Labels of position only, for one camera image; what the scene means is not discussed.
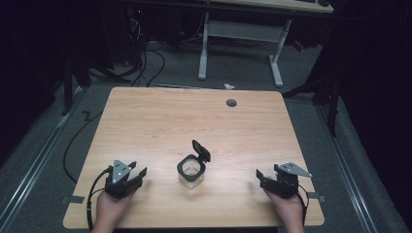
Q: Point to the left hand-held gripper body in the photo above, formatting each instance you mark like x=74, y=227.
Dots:
x=118, y=181

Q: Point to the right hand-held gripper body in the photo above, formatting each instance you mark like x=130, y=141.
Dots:
x=285, y=181

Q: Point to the glass jar with black lid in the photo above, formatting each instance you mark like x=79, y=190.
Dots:
x=192, y=170

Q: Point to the person's left hand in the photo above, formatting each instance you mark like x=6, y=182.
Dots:
x=110, y=210

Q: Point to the person's right hand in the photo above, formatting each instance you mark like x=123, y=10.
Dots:
x=288, y=212

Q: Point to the grey tape strip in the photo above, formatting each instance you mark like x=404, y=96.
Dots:
x=316, y=196
x=74, y=199

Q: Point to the black metal stand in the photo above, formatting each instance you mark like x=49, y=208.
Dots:
x=332, y=103
x=68, y=87

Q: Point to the white crumpled paper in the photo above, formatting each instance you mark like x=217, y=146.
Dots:
x=229, y=86

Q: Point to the small red object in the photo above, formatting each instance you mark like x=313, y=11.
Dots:
x=298, y=45

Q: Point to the metal floor rail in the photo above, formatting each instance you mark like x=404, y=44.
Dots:
x=35, y=165
x=348, y=174

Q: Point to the white metal frame desk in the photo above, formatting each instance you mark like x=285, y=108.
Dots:
x=241, y=30

